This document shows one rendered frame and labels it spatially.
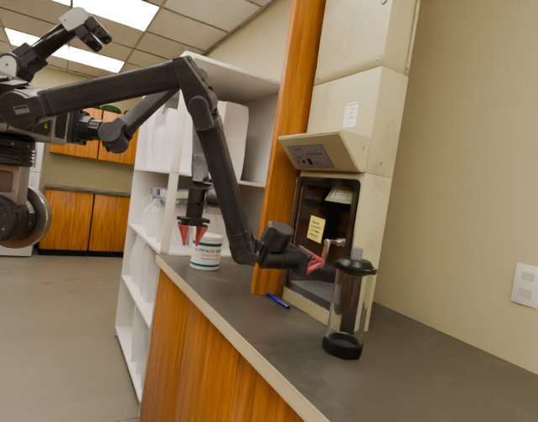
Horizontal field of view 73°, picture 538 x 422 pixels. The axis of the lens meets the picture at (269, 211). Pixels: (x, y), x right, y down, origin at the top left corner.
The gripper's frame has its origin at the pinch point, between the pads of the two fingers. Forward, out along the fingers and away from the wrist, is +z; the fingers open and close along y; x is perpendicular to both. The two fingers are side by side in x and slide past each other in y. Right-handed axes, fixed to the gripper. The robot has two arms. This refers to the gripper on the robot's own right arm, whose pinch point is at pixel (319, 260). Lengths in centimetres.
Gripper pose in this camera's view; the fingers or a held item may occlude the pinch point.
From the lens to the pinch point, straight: 107.2
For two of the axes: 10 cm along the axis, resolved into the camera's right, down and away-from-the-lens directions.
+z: 8.5, 1.2, 5.2
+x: -2.4, 9.6, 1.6
